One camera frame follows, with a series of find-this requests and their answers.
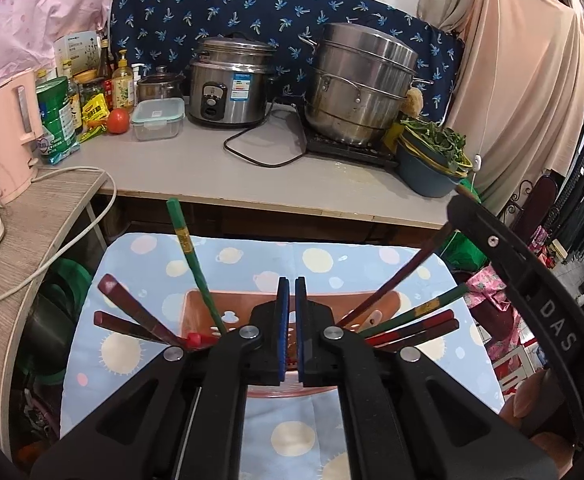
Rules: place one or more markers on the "black induction cooktop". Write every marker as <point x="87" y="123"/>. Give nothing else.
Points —
<point x="352" y="152"/>

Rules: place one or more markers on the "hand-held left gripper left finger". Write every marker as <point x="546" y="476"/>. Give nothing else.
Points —
<point x="283" y="292"/>

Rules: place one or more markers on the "peach curtain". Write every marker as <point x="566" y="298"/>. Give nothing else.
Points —
<point x="522" y="85"/>

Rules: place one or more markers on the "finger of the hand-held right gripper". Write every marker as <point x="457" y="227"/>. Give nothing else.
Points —
<point x="492" y="242"/>

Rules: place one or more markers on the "large steel steamer pot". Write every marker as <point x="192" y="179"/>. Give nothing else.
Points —
<point x="357" y="90"/>

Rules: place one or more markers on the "person's right hand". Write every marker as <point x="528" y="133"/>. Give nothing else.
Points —
<point x="534" y="400"/>

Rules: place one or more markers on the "blue planet print tablecloth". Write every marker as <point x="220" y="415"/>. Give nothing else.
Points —
<point x="282" y="440"/>

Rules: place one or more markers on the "pink perforated utensil holder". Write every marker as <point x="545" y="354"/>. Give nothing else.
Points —
<point x="237" y="305"/>

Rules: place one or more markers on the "leafy greens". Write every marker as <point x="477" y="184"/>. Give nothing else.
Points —
<point x="437" y="140"/>

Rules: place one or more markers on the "red tomato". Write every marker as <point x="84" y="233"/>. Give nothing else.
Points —
<point x="118" y="121"/>

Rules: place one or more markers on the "black metal chair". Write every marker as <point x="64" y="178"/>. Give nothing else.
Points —
<point x="544" y="195"/>

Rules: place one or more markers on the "pink dotted curtain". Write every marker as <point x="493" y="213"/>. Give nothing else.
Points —
<point x="47" y="5"/>

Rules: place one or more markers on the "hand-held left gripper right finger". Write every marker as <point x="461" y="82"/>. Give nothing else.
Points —
<point x="301" y="292"/>

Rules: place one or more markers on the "blue basin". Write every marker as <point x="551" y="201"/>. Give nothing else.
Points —
<point x="427" y="180"/>

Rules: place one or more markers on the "small steel pot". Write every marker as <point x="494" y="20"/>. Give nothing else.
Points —
<point x="159" y="85"/>

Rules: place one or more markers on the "navy palm print cloth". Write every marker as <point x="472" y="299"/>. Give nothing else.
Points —
<point x="282" y="5"/>

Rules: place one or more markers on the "pink electric kettle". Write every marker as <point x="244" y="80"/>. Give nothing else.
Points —
<point x="7" y="135"/>

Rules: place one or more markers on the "green bag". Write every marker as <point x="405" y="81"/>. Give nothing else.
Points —
<point x="467" y="252"/>

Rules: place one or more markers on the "dark sauce bottle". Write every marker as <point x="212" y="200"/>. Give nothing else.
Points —
<point x="105" y="62"/>

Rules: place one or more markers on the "yellow snack packet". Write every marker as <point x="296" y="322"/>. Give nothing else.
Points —
<point x="94" y="112"/>

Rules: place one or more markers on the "yellow pump bottle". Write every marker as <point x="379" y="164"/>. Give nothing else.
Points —
<point x="123" y="87"/>

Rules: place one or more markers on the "green canister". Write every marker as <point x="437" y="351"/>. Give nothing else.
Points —
<point x="57" y="120"/>

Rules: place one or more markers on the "white carton box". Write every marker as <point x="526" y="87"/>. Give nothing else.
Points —
<point x="79" y="50"/>

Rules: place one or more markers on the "yellow loofah sponge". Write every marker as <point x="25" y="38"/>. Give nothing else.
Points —
<point x="414" y="102"/>

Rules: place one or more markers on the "glass jar with gold lid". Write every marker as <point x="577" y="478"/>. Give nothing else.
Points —
<point x="91" y="92"/>

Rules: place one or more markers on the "clear plastic food container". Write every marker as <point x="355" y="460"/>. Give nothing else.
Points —
<point x="158" y="120"/>

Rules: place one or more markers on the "steel rice cooker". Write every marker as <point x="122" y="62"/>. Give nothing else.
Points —
<point x="232" y="85"/>

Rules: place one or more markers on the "green chopstick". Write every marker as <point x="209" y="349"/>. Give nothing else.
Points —
<point x="422" y="308"/>
<point x="187" y="240"/>

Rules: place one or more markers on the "pink floral cloth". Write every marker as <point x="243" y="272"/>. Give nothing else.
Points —
<point x="492" y="295"/>

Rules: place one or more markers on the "wood-grain curved shelf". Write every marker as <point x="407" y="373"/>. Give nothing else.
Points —
<point x="32" y="230"/>

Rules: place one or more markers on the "dark red chopstick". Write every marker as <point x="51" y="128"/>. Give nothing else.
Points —
<point x="122" y="292"/>
<point x="407" y="265"/>
<point x="117" y="324"/>

